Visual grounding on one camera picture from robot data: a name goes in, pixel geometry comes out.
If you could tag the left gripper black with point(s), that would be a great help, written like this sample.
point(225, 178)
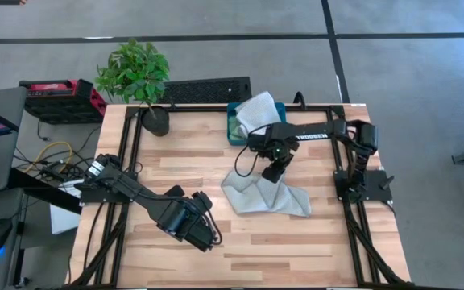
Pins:
point(181, 219)

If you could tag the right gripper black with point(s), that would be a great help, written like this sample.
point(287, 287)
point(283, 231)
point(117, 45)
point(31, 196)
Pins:
point(272, 143)

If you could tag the grey waffle weave towel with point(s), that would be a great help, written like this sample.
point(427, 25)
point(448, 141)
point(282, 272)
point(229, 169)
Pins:
point(256, 197)
point(258, 110)

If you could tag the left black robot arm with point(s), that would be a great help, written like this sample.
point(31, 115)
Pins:
point(111, 177)

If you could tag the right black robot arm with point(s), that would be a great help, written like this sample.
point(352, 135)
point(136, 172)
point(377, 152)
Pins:
point(320, 129)

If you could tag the teal plastic bin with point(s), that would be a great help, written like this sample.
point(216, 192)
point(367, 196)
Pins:
point(230, 121)

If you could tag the black perforated computer case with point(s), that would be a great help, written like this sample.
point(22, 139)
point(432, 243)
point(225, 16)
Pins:
point(208, 90)

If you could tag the white paper sheet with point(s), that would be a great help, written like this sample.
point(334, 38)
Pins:
point(63, 217)

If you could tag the green potted plant black pot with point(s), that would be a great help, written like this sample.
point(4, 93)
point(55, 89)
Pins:
point(135, 72)

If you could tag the black power strip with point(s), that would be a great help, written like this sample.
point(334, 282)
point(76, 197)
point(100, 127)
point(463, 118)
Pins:
point(55, 173)

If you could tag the red and black toolbox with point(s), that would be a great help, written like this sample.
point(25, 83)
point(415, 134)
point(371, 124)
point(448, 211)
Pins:
point(63, 100)

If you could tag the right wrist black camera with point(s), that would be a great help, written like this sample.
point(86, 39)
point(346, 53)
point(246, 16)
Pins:
point(274, 173)

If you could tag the wrist black camera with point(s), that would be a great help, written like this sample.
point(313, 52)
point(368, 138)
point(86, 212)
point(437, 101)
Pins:
point(201, 201)
point(274, 173)

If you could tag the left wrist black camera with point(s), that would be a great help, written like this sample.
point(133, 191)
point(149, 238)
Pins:
point(201, 201)

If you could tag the black aluminium table frame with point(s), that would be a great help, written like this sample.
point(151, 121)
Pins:
point(200, 108)

